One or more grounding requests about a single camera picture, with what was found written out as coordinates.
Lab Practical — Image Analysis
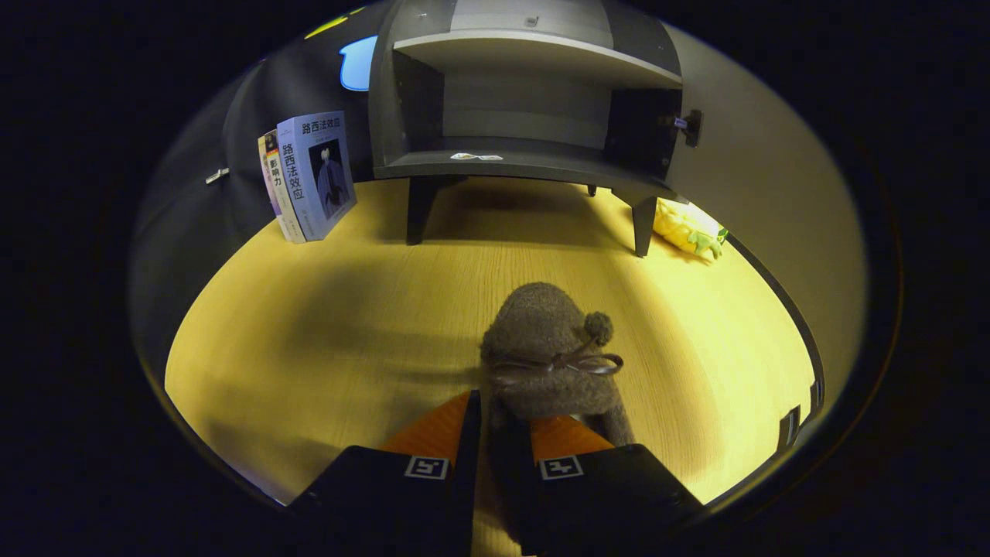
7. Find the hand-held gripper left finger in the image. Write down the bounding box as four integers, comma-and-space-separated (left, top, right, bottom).
288, 389, 482, 557

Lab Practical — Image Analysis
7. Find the black backdrop cloth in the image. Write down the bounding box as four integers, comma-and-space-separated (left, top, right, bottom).
128, 0, 387, 372

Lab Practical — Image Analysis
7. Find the grey shoe cabinet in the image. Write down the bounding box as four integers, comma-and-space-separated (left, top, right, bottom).
367, 0, 689, 258

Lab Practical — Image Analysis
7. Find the grey cabinet shelf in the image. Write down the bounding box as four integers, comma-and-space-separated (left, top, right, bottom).
393, 29, 684, 90

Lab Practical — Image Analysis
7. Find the metal door hinge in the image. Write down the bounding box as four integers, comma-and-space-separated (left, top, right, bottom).
661, 108, 703, 148

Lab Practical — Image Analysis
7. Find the pale paperback book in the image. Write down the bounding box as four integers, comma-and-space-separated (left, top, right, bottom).
257, 135, 283, 225
264, 129, 306, 244

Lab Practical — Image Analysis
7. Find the yellow plush toy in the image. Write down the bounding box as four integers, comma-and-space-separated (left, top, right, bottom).
652, 197, 729, 261

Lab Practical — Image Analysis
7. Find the brown fuzzy shoe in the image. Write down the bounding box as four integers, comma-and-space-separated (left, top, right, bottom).
478, 282, 637, 546

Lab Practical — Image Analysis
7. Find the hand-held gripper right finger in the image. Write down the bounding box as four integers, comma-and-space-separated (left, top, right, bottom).
510, 414, 705, 557

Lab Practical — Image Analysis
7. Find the lavender paperback book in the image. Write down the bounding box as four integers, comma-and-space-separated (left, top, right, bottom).
276, 111, 358, 243

